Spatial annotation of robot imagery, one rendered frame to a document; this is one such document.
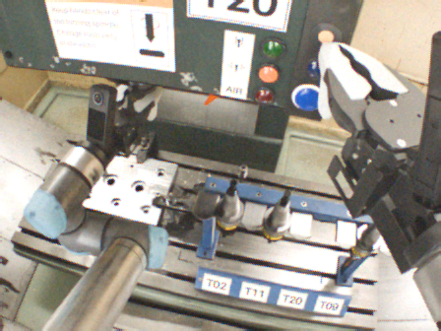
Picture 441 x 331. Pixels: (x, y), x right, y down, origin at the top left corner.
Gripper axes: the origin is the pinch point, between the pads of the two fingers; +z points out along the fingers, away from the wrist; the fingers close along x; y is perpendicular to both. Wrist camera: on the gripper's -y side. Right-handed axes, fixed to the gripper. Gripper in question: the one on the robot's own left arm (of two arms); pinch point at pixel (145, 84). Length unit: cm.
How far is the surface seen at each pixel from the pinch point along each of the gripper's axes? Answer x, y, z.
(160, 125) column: -25, 60, 39
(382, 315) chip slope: 81, 68, 1
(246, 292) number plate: 33, 51, -14
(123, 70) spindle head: 11.6, -20.7, -19.5
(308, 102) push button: 33.3, -21.4, -16.1
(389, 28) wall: 50, 17, 93
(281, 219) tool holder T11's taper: 34.6, 19.0, -6.4
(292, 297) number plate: 46, 50, -10
